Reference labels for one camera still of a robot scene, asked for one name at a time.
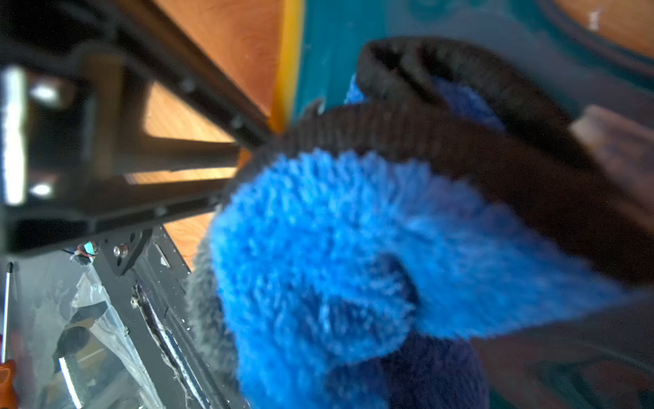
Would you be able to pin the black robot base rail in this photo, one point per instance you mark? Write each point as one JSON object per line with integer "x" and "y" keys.
{"x": 145, "y": 279}

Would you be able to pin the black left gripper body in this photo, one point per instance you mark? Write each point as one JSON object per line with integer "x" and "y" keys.
{"x": 75, "y": 81}

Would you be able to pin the blue microfiber cloth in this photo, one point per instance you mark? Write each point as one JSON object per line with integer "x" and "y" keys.
{"x": 353, "y": 261}

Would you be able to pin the teal rubber boot orange sole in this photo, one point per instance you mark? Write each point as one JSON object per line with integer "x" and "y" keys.
{"x": 580, "y": 53}

